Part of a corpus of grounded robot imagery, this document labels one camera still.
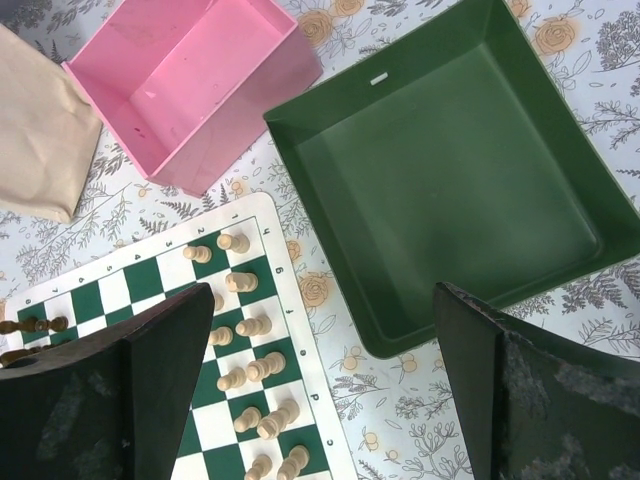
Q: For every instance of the pink plastic box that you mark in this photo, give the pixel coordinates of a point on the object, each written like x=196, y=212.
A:
x=183, y=85

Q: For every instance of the green plastic box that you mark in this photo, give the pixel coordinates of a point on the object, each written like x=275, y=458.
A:
x=449, y=156

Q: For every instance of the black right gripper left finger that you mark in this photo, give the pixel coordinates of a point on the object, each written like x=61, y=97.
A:
x=110, y=405

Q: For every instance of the light chess piece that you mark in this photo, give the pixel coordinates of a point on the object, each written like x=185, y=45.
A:
x=238, y=244

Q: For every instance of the beige canvas tote bag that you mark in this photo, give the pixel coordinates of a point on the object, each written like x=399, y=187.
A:
x=49, y=134

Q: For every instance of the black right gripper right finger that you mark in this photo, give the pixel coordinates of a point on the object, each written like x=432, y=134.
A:
x=533, y=404

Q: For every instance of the green white chess board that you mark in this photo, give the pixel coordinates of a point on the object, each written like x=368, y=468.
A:
x=263, y=393

